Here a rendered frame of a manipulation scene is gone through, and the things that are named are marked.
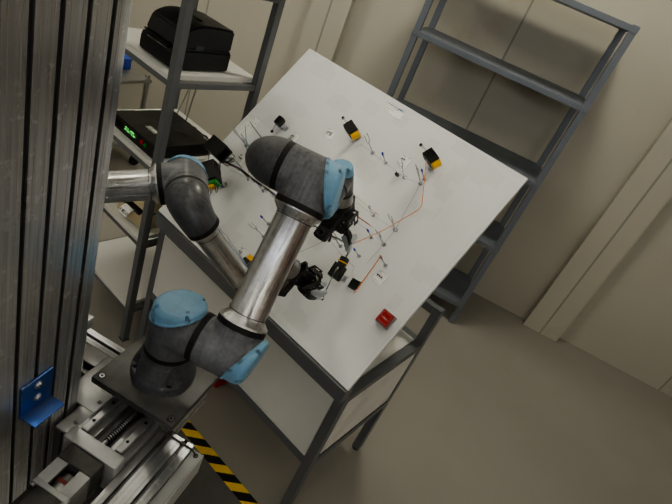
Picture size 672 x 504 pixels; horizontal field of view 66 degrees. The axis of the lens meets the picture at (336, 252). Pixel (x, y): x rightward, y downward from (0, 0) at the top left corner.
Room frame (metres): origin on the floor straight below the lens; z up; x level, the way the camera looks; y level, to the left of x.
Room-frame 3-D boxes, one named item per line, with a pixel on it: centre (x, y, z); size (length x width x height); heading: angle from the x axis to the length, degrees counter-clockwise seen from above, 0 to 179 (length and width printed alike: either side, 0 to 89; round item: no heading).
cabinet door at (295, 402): (1.53, 0.03, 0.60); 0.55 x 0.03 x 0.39; 61
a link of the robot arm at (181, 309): (0.86, 0.26, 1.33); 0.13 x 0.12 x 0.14; 85
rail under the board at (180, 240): (1.65, 0.28, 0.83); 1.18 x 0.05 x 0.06; 61
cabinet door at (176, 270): (1.80, 0.51, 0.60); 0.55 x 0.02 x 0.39; 61
